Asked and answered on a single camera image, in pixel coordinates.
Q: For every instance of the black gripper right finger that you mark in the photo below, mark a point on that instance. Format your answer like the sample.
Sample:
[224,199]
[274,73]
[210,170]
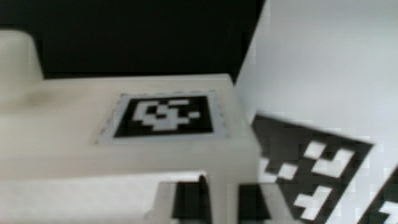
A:
[252,209]

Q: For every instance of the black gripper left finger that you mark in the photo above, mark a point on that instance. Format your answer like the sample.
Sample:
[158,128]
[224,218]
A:
[190,207]

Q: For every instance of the white small drawer box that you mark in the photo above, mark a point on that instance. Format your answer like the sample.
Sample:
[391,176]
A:
[123,126]

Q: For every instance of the white drawer cabinet frame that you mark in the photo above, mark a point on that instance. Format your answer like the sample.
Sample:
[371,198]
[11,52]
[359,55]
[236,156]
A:
[318,79]

